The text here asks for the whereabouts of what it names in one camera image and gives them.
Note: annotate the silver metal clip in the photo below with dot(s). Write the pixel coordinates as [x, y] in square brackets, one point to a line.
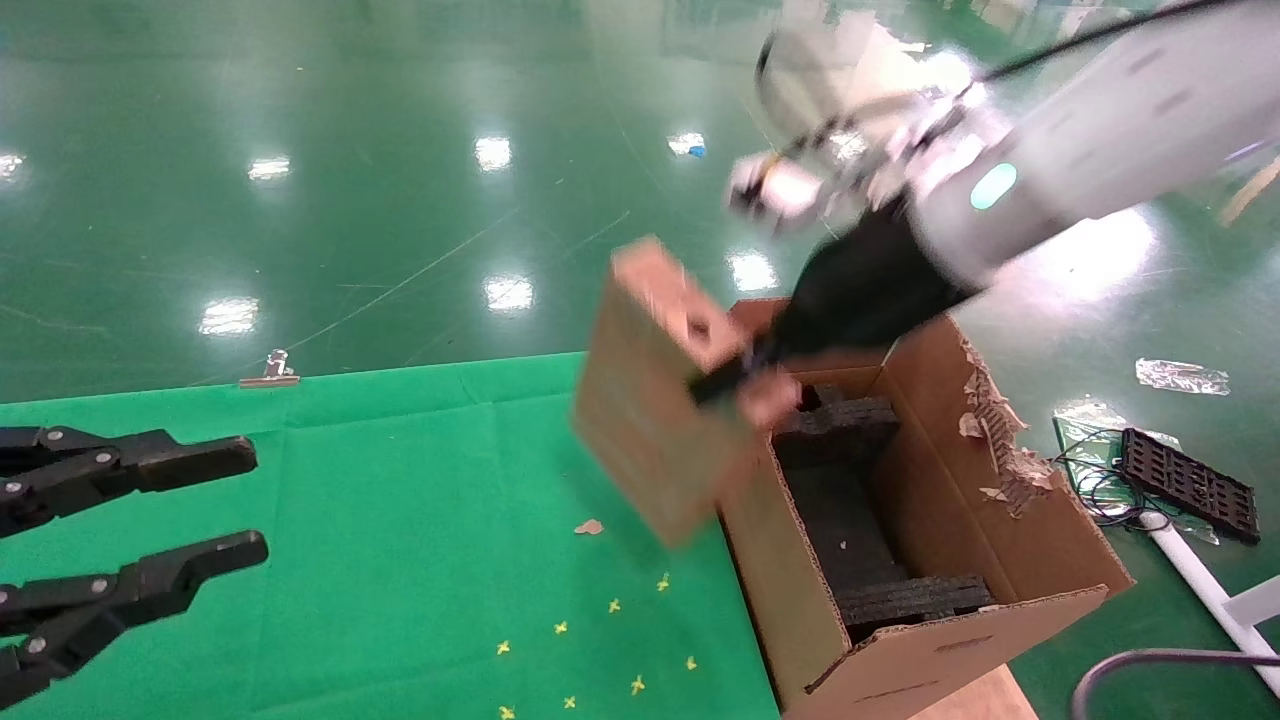
[275, 378]

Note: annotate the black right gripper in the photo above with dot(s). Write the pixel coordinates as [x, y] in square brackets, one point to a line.
[870, 280]

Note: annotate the large open cardboard carton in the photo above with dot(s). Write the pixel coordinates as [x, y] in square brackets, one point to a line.
[950, 670]

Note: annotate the black foam insert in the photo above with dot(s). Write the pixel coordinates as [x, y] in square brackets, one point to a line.
[840, 500]

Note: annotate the green table cloth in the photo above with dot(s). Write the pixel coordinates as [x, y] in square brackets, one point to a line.
[350, 500]

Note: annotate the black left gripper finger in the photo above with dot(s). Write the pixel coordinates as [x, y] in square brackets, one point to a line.
[150, 460]
[150, 585]

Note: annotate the small brown cardboard box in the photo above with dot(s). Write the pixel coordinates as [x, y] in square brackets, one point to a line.
[640, 420]

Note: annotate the crumpled clear plastic bag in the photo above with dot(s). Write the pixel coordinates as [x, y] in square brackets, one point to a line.
[1183, 376]

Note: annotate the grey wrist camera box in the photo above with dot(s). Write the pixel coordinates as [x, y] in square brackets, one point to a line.
[785, 190]

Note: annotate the black plastic grid tray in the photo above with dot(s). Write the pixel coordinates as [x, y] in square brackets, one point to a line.
[1190, 485]

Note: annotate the flat clear plastic bag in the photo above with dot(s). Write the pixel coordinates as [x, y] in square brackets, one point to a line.
[1085, 418]

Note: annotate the small cardboard scrap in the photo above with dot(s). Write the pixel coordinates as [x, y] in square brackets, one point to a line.
[589, 526]

